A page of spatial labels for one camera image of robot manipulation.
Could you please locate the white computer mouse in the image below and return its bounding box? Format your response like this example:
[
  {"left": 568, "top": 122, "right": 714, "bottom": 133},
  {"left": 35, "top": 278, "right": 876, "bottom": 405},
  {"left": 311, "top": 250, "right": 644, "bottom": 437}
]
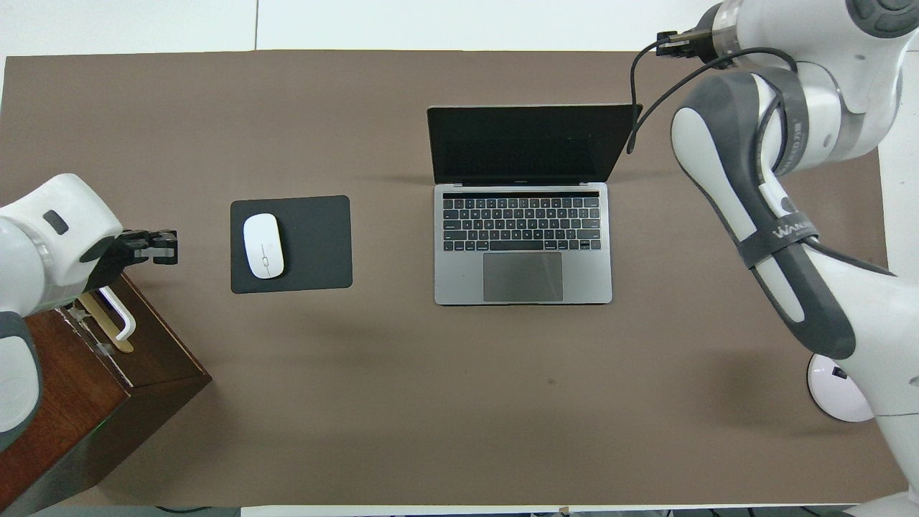
[{"left": 243, "top": 213, "right": 285, "bottom": 279}]

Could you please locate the dark brown wooden box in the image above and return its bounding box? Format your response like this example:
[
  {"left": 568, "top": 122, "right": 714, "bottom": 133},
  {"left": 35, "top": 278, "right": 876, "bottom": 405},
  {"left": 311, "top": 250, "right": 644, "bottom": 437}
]
[{"left": 0, "top": 273, "right": 213, "bottom": 516}]

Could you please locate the brass handle plate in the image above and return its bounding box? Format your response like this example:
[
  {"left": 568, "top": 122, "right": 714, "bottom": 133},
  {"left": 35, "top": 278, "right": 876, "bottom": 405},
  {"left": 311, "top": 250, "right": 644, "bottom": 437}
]
[{"left": 75, "top": 291, "right": 135, "bottom": 354}]

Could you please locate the grey laptop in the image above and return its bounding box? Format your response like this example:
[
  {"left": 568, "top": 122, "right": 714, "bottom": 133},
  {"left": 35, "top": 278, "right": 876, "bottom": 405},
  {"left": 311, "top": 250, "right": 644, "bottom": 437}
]
[{"left": 426, "top": 103, "right": 644, "bottom": 307}]

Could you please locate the black mouse pad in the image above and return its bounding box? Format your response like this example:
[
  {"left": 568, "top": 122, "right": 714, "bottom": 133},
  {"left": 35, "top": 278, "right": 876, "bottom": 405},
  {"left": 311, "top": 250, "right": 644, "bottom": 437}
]
[{"left": 230, "top": 195, "right": 353, "bottom": 294}]

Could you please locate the white desk lamp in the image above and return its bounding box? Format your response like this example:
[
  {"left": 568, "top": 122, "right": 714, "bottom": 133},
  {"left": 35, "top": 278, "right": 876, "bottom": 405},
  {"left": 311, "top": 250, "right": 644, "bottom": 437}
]
[{"left": 806, "top": 352, "right": 875, "bottom": 423}]

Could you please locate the white box handle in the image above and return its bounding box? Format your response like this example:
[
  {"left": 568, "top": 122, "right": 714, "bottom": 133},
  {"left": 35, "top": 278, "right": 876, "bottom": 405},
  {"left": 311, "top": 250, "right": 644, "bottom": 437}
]
[{"left": 98, "top": 286, "right": 136, "bottom": 343}]

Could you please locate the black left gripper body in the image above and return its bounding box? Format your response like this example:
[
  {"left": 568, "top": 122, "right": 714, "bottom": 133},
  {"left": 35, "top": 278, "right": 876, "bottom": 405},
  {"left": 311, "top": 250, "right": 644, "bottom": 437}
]
[{"left": 88, "top": 230, "right": 144, "bottom": 288}]

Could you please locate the brown table mat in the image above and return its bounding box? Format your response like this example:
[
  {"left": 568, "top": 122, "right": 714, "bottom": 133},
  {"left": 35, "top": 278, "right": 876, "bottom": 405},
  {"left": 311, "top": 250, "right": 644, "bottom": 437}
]
[{"left": 0, "top": 49, "right": 909, "bottom": 507}]

